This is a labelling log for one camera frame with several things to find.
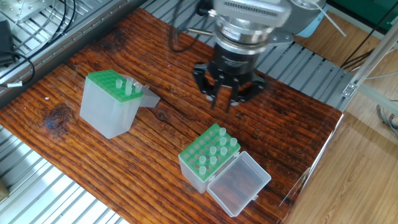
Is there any clear tip box green rack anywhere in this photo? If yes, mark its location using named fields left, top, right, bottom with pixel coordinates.
left=178, top=123, right=272, bottom=217

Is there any clear tip box with tips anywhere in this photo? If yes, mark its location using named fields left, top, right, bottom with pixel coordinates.
left=79, top=70, right=161, bottom=139

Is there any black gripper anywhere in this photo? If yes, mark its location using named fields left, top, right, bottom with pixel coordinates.
left=192, top=42, right=267, bottom=113

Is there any aluminium frame post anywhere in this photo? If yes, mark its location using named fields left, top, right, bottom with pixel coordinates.
left=341, top=31, right=398, bottom=114

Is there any grey cable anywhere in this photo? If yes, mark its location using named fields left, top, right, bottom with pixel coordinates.
left=376, top=103, right=398, bottom=135

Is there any white cable tie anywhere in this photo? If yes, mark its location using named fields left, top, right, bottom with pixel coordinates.
left=314, top=3, right=346, bottom=37

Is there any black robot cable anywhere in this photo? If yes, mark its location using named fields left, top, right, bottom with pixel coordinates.
left=168, top=0, right=215, bottom=54

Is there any glossy brown wooden board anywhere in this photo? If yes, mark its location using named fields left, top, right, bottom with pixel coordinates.
left=0, top=6, right=345, bottom=224

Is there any black cable bundle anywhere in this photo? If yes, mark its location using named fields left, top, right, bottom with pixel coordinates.
left=0, top=50, right=37, bottom=86

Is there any black electronic box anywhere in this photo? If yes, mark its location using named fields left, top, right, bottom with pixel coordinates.
left=0, top=19, right=13, bottom=66

